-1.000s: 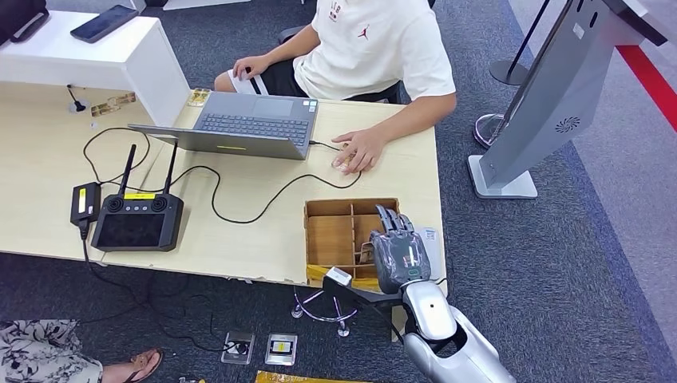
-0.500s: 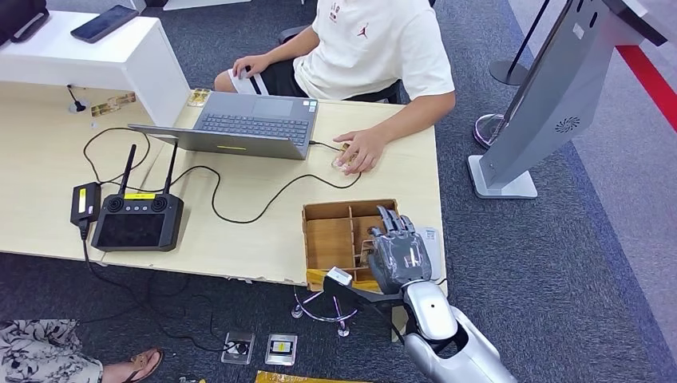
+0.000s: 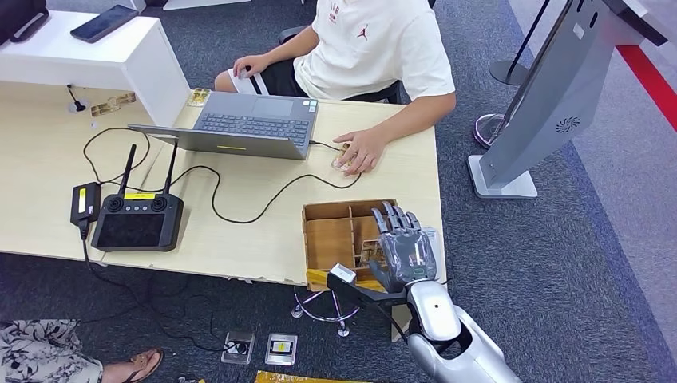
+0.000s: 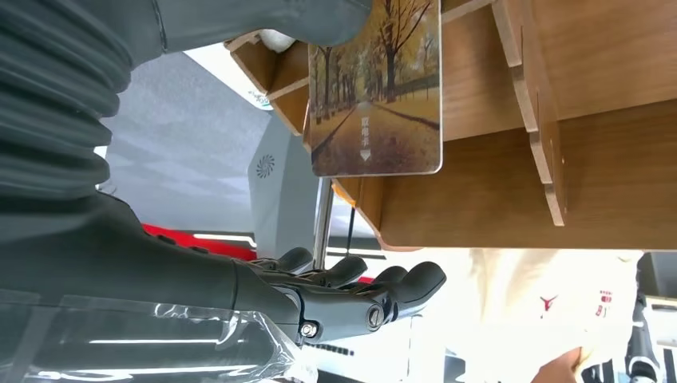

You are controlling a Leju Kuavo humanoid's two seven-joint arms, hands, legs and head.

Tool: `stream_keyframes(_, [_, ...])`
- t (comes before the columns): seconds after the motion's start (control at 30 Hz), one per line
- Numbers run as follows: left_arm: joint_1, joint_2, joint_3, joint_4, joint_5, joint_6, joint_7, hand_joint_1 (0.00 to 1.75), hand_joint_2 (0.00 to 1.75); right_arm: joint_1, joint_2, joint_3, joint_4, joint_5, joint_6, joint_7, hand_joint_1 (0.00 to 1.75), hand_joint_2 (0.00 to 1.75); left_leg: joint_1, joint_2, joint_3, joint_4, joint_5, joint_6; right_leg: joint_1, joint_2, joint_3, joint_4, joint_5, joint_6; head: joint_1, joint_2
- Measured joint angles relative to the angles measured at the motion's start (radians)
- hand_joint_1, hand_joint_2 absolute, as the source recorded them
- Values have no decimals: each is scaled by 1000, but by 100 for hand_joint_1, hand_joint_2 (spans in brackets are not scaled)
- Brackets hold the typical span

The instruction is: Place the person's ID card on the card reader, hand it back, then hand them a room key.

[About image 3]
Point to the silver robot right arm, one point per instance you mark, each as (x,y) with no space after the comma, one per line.
(465,359)

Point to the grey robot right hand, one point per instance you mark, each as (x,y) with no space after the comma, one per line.
(407,253)

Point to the yellow floor strip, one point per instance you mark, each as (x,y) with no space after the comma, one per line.
(285,378)

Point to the person's left forearm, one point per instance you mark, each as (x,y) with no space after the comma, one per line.
(418,119)

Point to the floor socket with black plug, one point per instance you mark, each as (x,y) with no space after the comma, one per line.
(238,348)

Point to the brown sandal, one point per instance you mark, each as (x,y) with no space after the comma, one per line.
(147,360)

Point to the grey kiosk stand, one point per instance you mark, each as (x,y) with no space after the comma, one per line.
(550,90)

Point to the black power adapter yellow label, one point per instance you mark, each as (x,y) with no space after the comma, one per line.
(85,203)

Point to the white furniture base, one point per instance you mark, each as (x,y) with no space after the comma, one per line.
(201,3)

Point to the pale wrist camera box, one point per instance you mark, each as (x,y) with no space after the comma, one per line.
(342,274)

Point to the chrome stool base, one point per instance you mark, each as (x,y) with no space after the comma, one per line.
(344,332)

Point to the floor socket with yellow label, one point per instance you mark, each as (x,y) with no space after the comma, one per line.
(281,350)

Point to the person's hand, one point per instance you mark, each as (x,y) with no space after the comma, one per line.
(365,150)
(252,66)

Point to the person's right forearm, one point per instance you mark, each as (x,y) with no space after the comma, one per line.
(291,47)

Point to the gold room key card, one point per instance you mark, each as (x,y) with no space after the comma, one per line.
(370,252)

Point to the chrome stanchion base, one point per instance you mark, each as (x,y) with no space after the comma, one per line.
(486,129)

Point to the wooden compartment box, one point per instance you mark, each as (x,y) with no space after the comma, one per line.
(328,243)

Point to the black stanchion pole with base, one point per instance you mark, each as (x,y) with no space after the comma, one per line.
(507,72)

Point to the light wood desk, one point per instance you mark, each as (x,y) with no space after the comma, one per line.
(248,248)

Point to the white counter block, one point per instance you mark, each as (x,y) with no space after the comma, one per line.
(95,53)

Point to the black smartphone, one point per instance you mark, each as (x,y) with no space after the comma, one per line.
(103,24)

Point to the small black desk microphone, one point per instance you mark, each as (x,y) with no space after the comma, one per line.
(78,107)

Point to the person's right hand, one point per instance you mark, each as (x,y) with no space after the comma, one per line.
(252,66)

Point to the black remote controller with antennas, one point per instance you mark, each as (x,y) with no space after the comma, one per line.
(135,230)

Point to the grey laptop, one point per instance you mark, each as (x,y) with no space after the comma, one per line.
(254,124)

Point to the black bag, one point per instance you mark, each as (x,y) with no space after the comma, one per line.
(18,16)

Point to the person's left hand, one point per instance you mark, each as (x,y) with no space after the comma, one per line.
(365,150)

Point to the person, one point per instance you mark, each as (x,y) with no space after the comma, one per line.
(42,351)
(370,53)

